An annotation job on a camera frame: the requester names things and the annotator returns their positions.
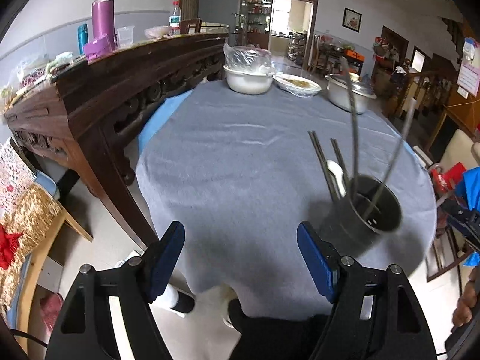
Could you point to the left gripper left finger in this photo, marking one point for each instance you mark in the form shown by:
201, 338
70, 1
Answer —
138, 286

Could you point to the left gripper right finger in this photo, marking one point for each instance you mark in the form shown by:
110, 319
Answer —
343, 282

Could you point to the white plastic spoon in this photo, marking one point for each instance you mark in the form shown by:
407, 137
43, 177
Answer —
337, 174

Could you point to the dark metal chopstick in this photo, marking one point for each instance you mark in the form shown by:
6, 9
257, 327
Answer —
355, 130

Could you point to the black utensil holder cup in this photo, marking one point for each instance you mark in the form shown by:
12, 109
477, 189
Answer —
358, 222

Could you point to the red plastic chair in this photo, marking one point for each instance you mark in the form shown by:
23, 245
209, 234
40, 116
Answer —
446, 181

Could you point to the grey tablecloth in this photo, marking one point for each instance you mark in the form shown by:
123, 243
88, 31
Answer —
240, 173

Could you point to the dark carved wooden table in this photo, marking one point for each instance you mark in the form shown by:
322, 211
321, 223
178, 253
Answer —
84, 119

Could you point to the blue undercloth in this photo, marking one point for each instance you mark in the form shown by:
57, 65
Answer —
160, 118

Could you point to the white plate with food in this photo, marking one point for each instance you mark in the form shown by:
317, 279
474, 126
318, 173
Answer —
299, 86

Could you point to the white bowl with plastic bag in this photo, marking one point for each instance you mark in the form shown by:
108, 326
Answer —
248, 70

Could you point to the purple plastic box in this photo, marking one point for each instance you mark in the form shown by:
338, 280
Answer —
99, 47

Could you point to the clear plastic cup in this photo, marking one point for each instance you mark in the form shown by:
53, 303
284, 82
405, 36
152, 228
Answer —
125, 36

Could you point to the purple thermos bottle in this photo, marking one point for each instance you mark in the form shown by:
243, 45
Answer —
103, 20

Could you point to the teal thermos bottle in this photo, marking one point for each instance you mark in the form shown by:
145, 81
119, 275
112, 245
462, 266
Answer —
82, 37

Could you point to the clear plastic water bottle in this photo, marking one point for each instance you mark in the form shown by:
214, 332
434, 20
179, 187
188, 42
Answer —
175, 19

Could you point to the grey refrigerator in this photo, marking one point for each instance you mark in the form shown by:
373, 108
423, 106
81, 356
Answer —
228, 12

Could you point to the wall calendar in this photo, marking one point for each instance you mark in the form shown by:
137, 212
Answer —
468, 77

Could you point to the framed wall picture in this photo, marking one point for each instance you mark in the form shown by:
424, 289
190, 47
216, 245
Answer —
351, 20

